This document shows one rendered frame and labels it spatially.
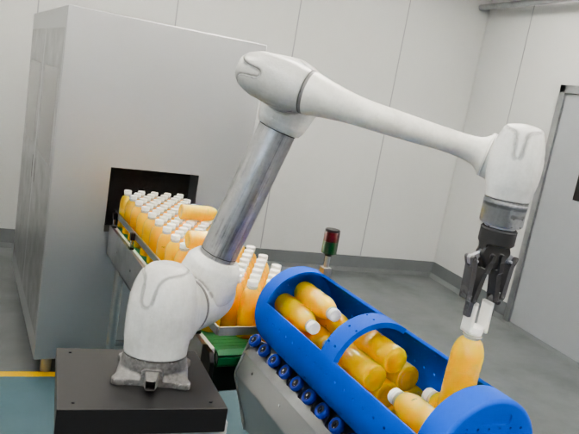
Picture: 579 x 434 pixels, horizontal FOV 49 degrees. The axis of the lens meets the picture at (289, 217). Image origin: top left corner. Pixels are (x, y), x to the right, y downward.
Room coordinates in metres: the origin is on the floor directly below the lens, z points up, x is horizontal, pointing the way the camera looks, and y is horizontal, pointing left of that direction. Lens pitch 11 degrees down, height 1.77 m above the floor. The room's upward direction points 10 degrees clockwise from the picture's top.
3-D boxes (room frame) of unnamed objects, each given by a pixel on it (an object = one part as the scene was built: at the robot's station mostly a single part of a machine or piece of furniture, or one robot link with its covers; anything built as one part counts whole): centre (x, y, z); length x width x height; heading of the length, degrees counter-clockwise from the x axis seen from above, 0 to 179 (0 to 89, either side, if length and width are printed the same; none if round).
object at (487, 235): (1.32, -0.43, 1.53); 0.08 x 0.07 x 0.09; 118
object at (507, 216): (1.31, -0.43, 1.60); 0.09 x 0.09 x 0.06
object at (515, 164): (1.32, -0.44, 1.71); 0.13 x 0.11 x 0.16; 161
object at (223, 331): (2.08, -0.01, 0.96); 0.40 x 0.01 x 0.03; 119
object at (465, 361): (1.32, -0.43, 1.24); 0.07 x 0.07 x 0.19
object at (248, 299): (2.15, 0.09, 1.00); 0.07 x 0.07 x 0.19
